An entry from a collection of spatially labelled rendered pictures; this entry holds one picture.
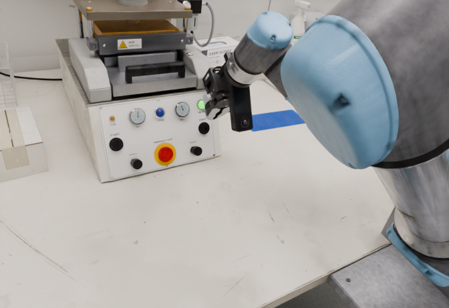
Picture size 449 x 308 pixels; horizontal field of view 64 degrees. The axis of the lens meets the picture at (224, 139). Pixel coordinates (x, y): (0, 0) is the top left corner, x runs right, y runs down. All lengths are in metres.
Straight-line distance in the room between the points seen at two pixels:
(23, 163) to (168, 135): 0.35
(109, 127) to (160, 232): 0.28
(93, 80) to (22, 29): 0.66
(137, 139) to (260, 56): 0.40
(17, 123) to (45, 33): 0.57
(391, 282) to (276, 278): 0.24
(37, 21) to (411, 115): 1.36
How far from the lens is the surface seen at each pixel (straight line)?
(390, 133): 0.28
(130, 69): 0.88
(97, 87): 0.88
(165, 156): 0.94
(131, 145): 0.92
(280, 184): 0.98
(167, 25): 1.05
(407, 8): 0.28
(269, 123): 1.23
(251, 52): 0.68
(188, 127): 0.97
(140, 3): 1.01
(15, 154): 0.95
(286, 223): 0.87
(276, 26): 0.67
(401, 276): 0.89
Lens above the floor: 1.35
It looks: 33 degrees down
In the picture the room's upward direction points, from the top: 8 degrees clockwise
